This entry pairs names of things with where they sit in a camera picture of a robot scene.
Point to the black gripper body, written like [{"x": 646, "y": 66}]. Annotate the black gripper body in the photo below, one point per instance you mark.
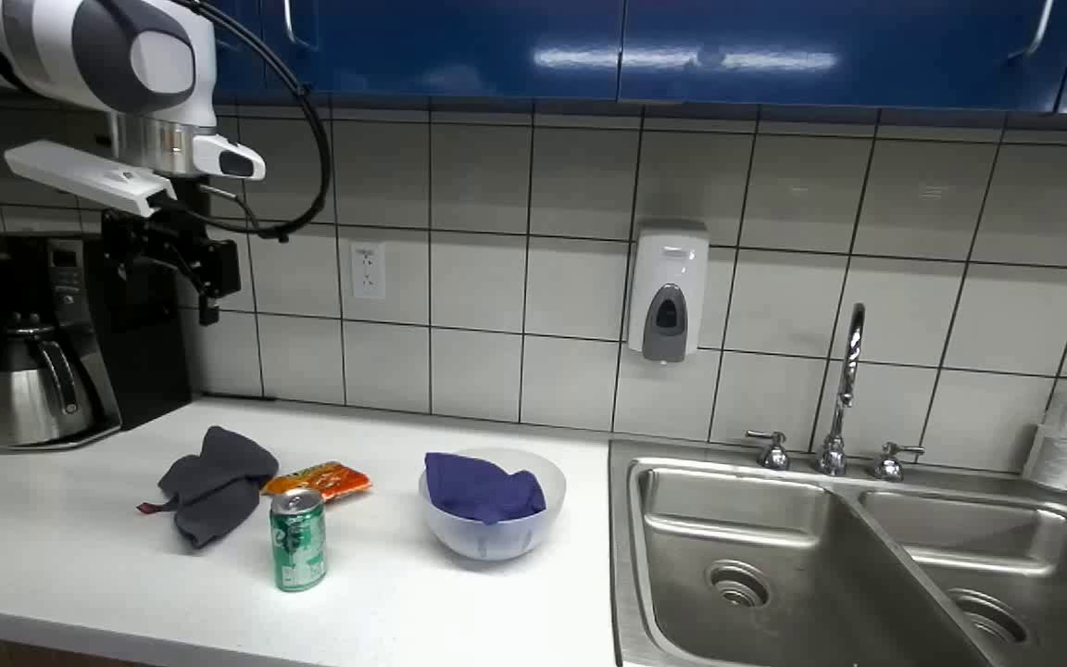
[{"x": 177, "y": 238}]

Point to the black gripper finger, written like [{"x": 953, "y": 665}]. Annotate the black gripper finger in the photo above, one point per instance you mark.
[{"x": 205, "y": 300}]

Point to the blue cloth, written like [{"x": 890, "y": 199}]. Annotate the blue cloth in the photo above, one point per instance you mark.
[{"x": 480, "y": 490}]

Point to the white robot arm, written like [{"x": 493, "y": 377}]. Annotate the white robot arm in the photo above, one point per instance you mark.
[{"x": 149, "y": 70}]

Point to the grey cloth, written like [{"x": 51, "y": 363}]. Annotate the grey cloth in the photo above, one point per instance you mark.
[{"x": 214, "y": 490}]

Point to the clear plastic bowl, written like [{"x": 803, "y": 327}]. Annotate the clear plastic bowl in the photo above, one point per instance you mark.
[{"x": 497, "y": 542}]

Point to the black coffee maker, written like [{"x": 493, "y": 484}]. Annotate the black coffee maker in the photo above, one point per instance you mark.
[{"x": 121, "y": 322}]

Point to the steel coffee carafe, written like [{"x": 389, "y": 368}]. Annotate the steel coffee carafe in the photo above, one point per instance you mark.
[{"x": 44, "y": 395}]

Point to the orange snack packet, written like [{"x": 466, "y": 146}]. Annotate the orange snack packet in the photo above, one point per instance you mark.
[{"x": 325, "y": 481}]

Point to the green soda can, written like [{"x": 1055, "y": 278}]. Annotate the green soda can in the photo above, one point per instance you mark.
[{"x": 299, "y": 539}]

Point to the white soap dispenser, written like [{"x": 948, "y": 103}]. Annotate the white soap dispenser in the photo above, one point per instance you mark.
[{"x": 668, "y": 290}]

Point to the stainless steel double sink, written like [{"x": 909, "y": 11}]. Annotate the stainless steel double sink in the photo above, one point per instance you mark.
[{"x": 727, "y": 565}]

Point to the blue upper cabinets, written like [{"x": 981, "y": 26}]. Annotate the blue upper cabinets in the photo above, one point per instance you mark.
[{"x": 719, "y": 54}]

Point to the chrome faucet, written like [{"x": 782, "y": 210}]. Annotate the chrome faucet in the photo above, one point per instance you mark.
[{"x": 829, "y": 456}]

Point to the clear soap bottle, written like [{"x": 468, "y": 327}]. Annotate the clear soap bottle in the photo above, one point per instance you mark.
[{"x": 1045, "y": 462}]

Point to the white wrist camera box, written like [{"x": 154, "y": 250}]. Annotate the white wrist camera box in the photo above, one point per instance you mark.
[{"x": 129, "y": 188}]

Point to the white wall outlet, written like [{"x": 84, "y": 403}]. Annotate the white wall outlet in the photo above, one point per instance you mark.
[{"x": 368, "y": 267}]

